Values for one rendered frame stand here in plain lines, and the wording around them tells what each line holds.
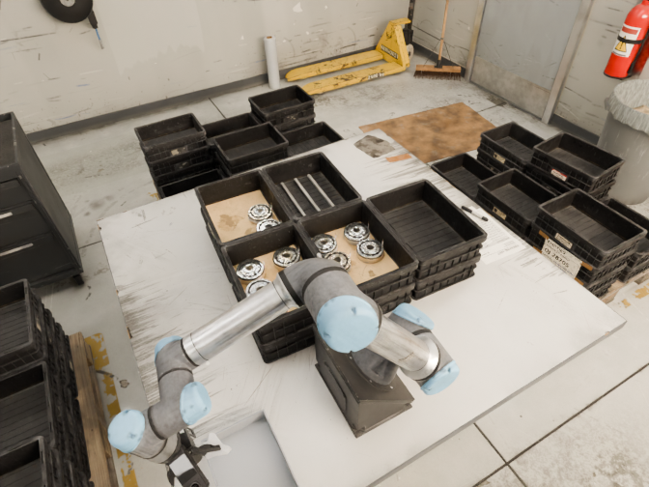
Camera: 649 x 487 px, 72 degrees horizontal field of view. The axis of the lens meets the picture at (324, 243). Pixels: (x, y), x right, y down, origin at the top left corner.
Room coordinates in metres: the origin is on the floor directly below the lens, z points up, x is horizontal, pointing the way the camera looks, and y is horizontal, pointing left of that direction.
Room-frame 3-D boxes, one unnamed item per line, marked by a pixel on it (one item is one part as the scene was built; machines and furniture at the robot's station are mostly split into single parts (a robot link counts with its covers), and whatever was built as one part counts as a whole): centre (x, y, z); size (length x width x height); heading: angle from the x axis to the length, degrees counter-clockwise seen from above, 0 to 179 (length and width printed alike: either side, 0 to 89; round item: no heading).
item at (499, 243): (1.42, -0.69, 0.70); 0.33 x 0.23 x 0.01; 27
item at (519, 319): (1.27, -0.01, 0.35); 1.60 x 1.60 x 0.70; 27
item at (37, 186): (1.99, 1.77, 0.45); 0.60 x 0.45 x 0.90; 27
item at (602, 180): (2.15, -1.47, 0.37); 0.42 x 0.34 x 0.46; 27
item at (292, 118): (2.99, 0.26, 0.37); 0.40 x 0.30 x 0.45; 118
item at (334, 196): (1.53, 0.05, 0.87); 0.40 x 0.30 x 0.11; 24
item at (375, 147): (2.16, -0.30, 0.71); 0.22 x 0.19 x 0.01; 27
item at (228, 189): (1.41, 0.33, 0.87); 0.40 x 0.30 x 0.11; 24
